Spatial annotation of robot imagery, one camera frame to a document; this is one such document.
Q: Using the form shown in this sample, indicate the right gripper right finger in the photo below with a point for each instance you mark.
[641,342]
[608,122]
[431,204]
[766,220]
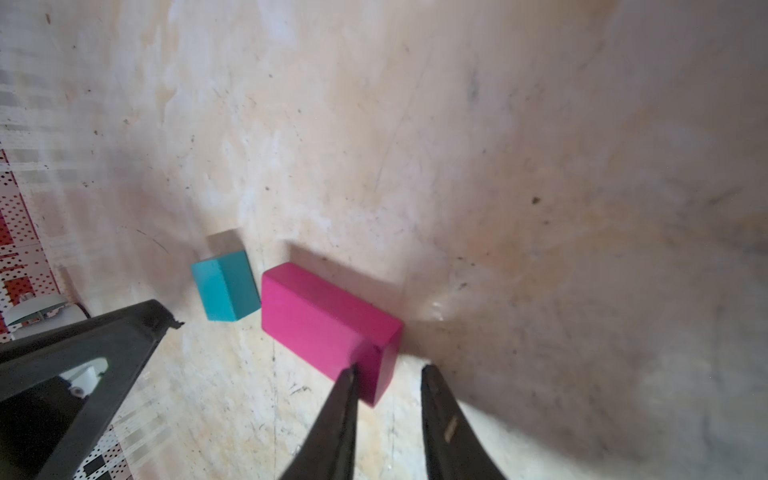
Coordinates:
[452,450]

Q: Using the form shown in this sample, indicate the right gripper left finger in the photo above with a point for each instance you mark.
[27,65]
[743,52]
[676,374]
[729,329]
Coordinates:
[328,451]

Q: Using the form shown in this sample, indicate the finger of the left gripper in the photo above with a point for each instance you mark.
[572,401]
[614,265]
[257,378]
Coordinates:
[60,389]

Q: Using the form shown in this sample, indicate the magenta block group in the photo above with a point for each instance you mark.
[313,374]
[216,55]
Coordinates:
[331,329]

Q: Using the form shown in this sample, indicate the teal cube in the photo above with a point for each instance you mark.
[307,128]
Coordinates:
[227,287]

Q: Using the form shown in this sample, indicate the white alarm clock on table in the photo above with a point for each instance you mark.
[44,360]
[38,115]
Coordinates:
[39,314]

